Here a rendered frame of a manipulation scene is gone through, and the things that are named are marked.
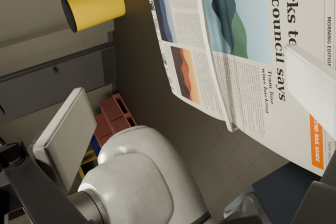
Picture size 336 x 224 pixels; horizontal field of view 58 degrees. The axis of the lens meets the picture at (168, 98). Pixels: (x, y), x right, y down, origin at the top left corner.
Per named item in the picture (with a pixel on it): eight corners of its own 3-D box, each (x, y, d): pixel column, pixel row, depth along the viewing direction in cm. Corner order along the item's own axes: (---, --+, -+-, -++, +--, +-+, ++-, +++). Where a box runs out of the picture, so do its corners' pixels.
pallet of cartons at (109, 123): (118, 90, 608) (83, 103, 584) (145, 138, 557) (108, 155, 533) (119, 111, 679) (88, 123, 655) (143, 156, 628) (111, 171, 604)
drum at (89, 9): (111, -24, 389) (58, -11, 365) (126, -2, 370) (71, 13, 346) (113, 3, 426) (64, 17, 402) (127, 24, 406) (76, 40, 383)
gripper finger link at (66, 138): (68, 197, 15) (53, 199, 15) (97, 125, 21) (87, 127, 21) (45, 145, 13) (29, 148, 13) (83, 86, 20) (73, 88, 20)
